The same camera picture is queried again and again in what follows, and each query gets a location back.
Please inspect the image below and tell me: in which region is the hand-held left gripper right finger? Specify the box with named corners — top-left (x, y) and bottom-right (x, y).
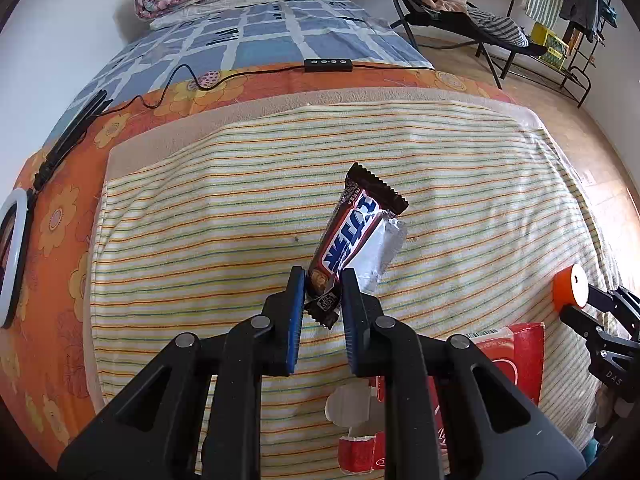
top-left (340, 267), bottom-right (586, 480)

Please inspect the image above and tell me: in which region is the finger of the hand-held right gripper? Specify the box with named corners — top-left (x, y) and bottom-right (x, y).
top-left (559, 305), bottom-right (640, 361)
top-left (585, 284), bottom-right (640, 333)

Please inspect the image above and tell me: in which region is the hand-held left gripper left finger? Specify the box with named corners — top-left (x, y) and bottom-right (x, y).
top-left (57, 266), bottom-right (307, 480)

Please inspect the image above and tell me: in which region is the orange plastic cap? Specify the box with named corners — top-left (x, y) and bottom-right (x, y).
top-left (552, 263), bottom-right (589, 312)

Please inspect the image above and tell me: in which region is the brown chocolate bar wrapper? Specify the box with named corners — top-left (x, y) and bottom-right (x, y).
top-left (303, 162), bottom-right (408, 331)

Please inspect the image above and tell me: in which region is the red cardboard box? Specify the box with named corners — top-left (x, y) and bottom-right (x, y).
top-left (325, 322), bottom-right (546, 476)

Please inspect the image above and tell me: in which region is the yellow striped towel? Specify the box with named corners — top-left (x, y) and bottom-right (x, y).
top-left (90, 105), bottom-right (621, 476)

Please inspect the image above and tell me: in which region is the beige towel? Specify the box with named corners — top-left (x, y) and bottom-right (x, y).
top-left (87, 91), bottom-right (626, 431)

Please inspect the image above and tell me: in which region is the black clothes rack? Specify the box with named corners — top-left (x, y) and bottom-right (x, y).
top-left (505, 0), bottom-right (621, 108)

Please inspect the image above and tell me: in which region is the black inline remote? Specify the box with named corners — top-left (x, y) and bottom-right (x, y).
top-left (304, 58), bottom-right (353, 72)

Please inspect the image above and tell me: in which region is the orange floral blanket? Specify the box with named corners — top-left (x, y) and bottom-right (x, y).
top-left (0, 62), bottom-right (506, 461)

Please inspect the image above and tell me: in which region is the yellow crate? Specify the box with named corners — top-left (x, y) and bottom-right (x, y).
top-left (530, 22), bottom-right (571, 68)

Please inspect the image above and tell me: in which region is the black folded tripod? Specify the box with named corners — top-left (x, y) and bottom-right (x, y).
top-left (32, 89), bottom-right (113, 191)

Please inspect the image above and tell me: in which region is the grey striped garment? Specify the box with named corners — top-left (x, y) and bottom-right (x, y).
top-left (467, 7), bottom-right (531, 48)

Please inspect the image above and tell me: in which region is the blue checked bed sheet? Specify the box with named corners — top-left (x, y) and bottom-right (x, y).
top-left (47, 0), bottom-right (433, 136)

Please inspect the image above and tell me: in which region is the black lounge chair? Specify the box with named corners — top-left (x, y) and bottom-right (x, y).
top-left (380, 0), bottom-right (548, 91)

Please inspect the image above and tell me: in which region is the black cable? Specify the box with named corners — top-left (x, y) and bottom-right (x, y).
top-left (105, 61), bottom-right (436, 111)

